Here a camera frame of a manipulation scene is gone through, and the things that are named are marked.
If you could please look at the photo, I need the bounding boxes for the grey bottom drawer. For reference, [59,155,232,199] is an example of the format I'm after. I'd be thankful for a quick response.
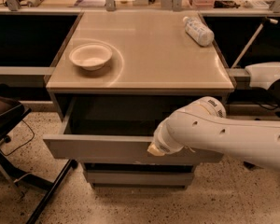
[84,171,194,186]

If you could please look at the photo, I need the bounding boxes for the grey drawer cabinet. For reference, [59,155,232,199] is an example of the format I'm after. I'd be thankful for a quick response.
[47,10,234,174]

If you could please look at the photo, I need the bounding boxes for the grey drawer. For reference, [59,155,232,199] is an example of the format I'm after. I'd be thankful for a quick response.
[84,171,194,186]
[44,95,222,165]

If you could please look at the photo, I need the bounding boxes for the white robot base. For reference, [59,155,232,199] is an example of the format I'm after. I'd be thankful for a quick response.
[245,62,280,90]

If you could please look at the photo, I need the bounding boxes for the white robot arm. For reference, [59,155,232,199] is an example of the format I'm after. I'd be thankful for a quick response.
[147,96,280,172]

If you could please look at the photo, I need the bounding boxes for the black floor cable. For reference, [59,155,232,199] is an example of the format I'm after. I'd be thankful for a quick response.
[0,119,35,157]

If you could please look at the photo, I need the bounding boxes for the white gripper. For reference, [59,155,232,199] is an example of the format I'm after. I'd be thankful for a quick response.
[147,119,183,157]

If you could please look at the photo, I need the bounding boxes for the clear plastic water bottle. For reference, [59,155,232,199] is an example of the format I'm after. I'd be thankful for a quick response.
[183,17,215,47]

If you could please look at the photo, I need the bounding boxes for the black office chair left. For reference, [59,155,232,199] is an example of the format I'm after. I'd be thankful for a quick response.
[0,82,79,224]

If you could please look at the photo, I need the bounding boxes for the grey top drawer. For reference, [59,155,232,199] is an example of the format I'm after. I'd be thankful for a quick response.
[44,95,222,165]

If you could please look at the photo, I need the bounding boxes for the white paper bowl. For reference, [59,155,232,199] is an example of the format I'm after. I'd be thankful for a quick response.
[69,43,113,71]

